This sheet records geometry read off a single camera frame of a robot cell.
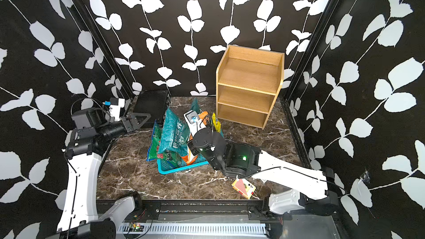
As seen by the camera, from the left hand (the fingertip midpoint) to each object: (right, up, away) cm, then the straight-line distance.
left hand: (146, 116), depth 67 cm
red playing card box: (+43, -36, +13) cm, 57 cm away
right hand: (+19, -3, -9) cm, 21 cm away
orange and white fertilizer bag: (+18, -17, -2) cm, 25 cm away
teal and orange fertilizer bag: (+10, -9, +6) cm, 15 cm away
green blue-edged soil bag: (+1, -16, +5) cm, 16 cm away
